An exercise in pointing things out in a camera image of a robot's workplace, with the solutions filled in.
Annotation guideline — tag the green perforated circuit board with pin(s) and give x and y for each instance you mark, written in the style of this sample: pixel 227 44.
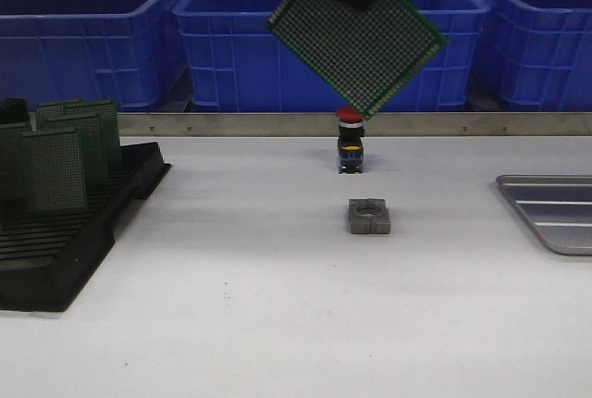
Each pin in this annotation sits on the green perforated circuit board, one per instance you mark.
pixel 365 56
pixel 92 146
pixel 53 171
pixel 11 168
pixel 48 110
pixel 106 110

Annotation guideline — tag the silver metal tray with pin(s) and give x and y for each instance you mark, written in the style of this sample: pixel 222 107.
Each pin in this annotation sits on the silver metal tray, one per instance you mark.
pixel 556 208

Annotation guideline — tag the black slotted board rack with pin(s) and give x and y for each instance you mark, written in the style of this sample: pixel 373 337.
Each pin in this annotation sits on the black slotted board rack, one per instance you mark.
pixel 47 259

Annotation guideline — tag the red emergency stop button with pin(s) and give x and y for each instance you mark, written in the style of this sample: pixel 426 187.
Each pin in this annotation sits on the red emergency stop button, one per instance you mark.
pixel 350 145

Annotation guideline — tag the blue plastic bin centre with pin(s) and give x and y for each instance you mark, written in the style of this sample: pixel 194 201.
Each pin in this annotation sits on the blue plastic bin centre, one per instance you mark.
pixel 237 66

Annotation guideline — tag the blue plastic bin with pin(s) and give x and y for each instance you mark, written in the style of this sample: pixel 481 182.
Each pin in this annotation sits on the blue plastic bin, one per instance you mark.
pixel 237 66
pixel 535 55
pixel 129 51

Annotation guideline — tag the blue plastic bin right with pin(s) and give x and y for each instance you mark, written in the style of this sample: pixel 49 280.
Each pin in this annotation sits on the blue plastic bin right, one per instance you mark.
pixel 535 55

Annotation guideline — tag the grey split clamp block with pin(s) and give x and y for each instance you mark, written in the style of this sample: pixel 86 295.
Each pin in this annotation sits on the grey split clamp block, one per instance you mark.
pixel 369 216

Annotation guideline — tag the blue plastic bin left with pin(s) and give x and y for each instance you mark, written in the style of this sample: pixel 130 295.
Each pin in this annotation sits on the blue plastic bin left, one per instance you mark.
pixel 129 51

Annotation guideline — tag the metal rail strip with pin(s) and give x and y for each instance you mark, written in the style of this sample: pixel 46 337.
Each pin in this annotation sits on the metal rail strip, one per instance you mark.
pixel 438 124

